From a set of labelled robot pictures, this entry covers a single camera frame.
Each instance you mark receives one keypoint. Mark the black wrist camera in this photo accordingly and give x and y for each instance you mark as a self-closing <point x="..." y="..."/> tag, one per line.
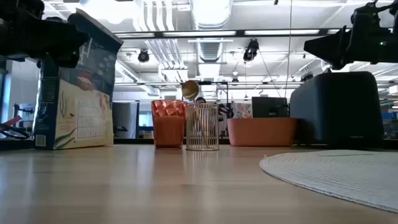
<point x="18" y="7"/>
<point x="362" y="17"/>

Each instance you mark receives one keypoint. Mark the person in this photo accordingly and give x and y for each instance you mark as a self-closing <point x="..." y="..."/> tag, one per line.
<point x="201" y="100"/>

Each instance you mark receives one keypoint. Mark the black aluminium table frame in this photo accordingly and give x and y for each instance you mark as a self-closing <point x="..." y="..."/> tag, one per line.
<point x="130" y="141"/>

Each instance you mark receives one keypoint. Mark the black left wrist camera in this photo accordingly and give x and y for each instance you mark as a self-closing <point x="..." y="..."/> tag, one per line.
<point x="18" y="7"/>

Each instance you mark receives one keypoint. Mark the black overhead beam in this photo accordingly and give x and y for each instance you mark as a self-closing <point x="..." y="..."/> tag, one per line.
<point x="158" y="33"/>

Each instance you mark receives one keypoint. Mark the orange plastic bin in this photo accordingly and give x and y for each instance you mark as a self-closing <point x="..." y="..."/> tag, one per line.
<point x="245" y="132"/>

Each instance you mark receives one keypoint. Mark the black computer monitor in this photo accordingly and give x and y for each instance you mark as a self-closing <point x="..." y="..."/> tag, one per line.
<point x="269" y="107"/>

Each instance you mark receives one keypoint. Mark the gold metal spoon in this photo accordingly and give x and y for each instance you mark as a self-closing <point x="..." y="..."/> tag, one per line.
<point x="190" y="89"/>

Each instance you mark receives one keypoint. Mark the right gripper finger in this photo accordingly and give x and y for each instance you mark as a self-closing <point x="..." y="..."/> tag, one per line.
<point x="326" y="48"/>

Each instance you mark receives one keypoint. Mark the white woven round placemat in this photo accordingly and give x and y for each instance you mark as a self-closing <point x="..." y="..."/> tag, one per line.
<point x="342" y="174"/>

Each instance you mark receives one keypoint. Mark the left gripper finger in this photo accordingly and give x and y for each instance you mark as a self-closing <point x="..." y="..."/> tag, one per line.
<point x="66" y="40"/>

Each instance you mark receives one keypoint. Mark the black toaster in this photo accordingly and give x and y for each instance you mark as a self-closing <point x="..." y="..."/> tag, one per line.
<point x="335" y="109"/>

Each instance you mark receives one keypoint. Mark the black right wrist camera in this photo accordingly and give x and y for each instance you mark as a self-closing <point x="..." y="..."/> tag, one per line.
<point x="362" y="17"/>

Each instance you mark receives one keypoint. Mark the orange glass tumbler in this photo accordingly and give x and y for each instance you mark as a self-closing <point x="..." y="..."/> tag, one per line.
<point x="168" y="130"/>

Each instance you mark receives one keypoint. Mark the black overhead camera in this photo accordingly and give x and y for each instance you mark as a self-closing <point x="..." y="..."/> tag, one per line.
<point x="251" y="51"/>

